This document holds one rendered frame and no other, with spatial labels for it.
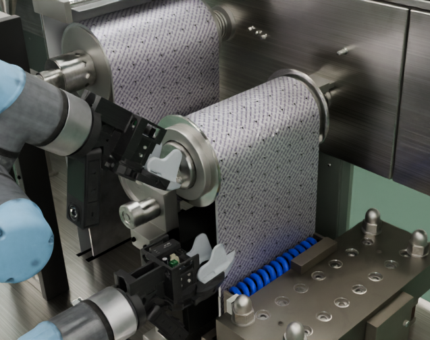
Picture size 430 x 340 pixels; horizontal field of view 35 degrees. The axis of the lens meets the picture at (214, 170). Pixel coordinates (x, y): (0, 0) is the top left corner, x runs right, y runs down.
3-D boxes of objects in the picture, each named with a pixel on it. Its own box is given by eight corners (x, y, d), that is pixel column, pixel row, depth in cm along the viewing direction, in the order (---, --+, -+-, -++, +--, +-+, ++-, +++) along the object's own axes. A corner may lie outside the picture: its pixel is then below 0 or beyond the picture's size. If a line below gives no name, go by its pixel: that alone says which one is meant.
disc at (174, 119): (158, 189, 111) (148, 104, 104) (160, 187, 111) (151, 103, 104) (221, 220, 101) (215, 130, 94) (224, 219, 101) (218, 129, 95)
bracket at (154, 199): (140, 341, 119) (123, 192, 104) (169, 323, 123) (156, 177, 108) (158, 356, 116) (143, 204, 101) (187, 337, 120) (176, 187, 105)
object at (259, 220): (219, 295, 110) (215, 199, 101) (312, 235, 124) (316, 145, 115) (221, 297, 110) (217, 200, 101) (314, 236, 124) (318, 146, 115)
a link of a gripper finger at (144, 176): (177, 184, 94) (131, 165, 88) (171, 194, 94) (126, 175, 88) (156, 173, 97) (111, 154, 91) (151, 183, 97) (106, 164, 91)
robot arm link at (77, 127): (50, 155, 79) (14, 133, 84) (79, 166, 83) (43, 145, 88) (78, 97, 79) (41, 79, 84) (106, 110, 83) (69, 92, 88)
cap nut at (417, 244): (402, 251, 118) (405, 230, 115) (414, 242, 120) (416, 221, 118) (420, 260, 115) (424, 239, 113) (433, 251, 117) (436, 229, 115)
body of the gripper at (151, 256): (204, 253, 97) (137, 292, 90) (206, 299, 102) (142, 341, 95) (169, 231, 102) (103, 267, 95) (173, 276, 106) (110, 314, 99)
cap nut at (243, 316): (226, 318, 105) (225, 295, 102) (243, 307, 107) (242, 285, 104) (243, 330, 102) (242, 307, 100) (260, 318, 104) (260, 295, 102)
